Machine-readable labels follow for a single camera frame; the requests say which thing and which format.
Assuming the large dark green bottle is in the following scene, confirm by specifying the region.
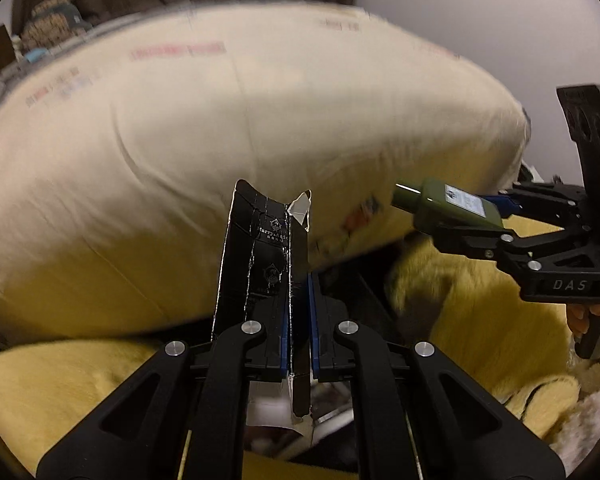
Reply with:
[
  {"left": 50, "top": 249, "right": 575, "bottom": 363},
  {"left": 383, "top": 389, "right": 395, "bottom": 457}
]
[{"left": 391, "top": 178, "right": 503, "bottom": 233}]

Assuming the black cardboard box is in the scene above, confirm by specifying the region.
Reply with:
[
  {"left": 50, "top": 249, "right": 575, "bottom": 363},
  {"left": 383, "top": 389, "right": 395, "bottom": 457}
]
[{"left": 206, "top": 180, "right": 312, "bottom": 420}]

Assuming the trash bin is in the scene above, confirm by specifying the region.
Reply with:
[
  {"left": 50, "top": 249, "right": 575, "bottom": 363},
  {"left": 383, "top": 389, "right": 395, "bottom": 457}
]
[{"left": 244, "top": 379, "right": 353, "bottom": 460}]

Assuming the yellow fluffy rug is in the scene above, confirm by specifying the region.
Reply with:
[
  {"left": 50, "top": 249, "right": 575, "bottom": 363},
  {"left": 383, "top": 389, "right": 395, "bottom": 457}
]
[{"left": 0, "top": 236, "right": 600, "bottom": 472}]

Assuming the brown patterned plush toy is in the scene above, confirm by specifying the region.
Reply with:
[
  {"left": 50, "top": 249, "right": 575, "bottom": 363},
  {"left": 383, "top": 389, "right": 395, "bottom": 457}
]
[{"left": 20, "top": 0, "right": 92, "bottom": 52}]

